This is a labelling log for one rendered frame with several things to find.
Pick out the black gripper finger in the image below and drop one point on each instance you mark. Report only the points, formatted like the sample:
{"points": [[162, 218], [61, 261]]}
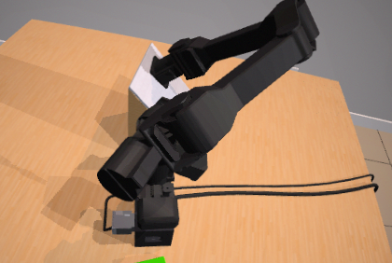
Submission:
{"points": [[142, 194]]}

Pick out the green box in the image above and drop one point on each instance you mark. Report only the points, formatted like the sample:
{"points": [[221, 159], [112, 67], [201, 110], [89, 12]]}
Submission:
{"points": [[155, 260]]}

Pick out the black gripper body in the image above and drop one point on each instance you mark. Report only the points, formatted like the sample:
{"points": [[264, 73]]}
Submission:
{"points": [[157, 209]]}

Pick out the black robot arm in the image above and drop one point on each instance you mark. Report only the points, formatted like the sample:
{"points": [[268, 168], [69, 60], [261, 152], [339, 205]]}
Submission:
{"points": [[180, 132]]}

